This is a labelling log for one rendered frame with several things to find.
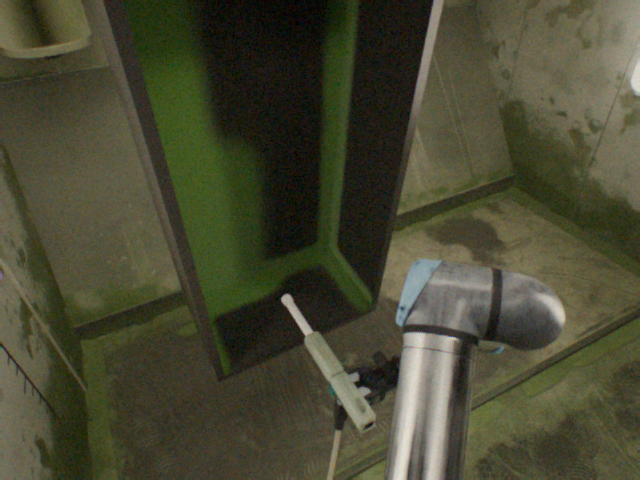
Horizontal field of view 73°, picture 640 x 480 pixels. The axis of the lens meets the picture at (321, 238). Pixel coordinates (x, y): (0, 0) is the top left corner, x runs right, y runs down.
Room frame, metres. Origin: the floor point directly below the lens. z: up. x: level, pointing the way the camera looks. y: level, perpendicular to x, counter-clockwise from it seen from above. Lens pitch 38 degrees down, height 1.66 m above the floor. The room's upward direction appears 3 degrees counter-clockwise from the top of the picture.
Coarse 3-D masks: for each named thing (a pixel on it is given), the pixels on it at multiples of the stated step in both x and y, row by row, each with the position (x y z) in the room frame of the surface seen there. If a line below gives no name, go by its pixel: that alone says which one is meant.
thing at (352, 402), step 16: (288, 304) 0.95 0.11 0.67; (304, 320) 0.89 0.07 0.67; (320, 336) 0.82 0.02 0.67; (320, 352) 0.76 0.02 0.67; (320, 368) 0.73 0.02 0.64; (336, 368) 0.71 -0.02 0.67; (336, 384) 0.66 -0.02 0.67; (352, 384) 0.66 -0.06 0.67; (336, 400) 0.66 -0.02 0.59; (352, 400) 0.61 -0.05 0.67; (336, 416) 0.65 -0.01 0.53; (352, 416) 0.58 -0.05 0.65; (368, 416) 0.57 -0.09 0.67
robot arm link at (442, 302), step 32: (416, 288) 0.48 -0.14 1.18; (448, 288) 0.47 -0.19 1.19; (480, 288) 0.46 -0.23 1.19; (416, 320) 0.45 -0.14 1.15; (448, 320) 0.43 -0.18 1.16; (480, 320) 0.43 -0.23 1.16; (416, 352) 0.40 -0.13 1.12; (448, 352) 0.39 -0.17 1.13; (416, 384) 0.36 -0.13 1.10; (448, 384) 0.36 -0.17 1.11; (416, 416) 0.33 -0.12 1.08; (448, 416) 0.32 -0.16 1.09; (416, 448) 0.29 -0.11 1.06; (448, 448) 0.29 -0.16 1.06
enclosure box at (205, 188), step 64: (128, 0) 1.02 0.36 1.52; (192, 0) 1.08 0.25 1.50; (256, 0) 1.14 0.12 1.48; (320, 0) 1.22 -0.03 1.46; (384, 0) 1.11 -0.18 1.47; (128, 64) 0.68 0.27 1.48; (192, 64) 1.09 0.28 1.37; (256, 64) 1.16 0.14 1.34; (320, 64) 1.25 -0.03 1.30; (384, 64) 1.10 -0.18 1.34; (192, 128) 1.10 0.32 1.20; (256, 128) 1.18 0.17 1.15; (320, 128) 1.28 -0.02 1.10; (384, 128) 1.09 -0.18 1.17; (192, 192) 1.11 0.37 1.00; (256, 192) 1.21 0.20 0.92; (320, 192) 1.33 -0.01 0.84; (384, 192) 1.07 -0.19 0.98; (192, 256) 0.75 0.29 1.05; (256, 256) 1.24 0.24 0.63; (320, 256) 1.35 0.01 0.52; (384, 256) 1.04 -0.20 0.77; (256, 320) 1.05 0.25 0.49; (320, 320) 1.05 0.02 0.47
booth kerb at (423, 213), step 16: (512, 176) 2.47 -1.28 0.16; (464, 192) 2.31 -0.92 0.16; (480, 192) 2.37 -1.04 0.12; (496, 192) 2.42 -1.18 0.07; (416, 208) 2.16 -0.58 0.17; (432, 208) 2.21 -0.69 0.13; (448, 208) 2.26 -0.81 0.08; (400, 224) 2.11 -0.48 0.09; (144, 304) 1.49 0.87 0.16; (160, 304) 1.52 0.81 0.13; (176, 304) 1.55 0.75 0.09; (96, 320) 1.40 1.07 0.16; (112, 320) 1.43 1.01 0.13; (128, 320) 1.45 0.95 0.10; (144, 320) 1.48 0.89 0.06; (80, 336) 1.37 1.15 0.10; (96, 336) 1.39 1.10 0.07
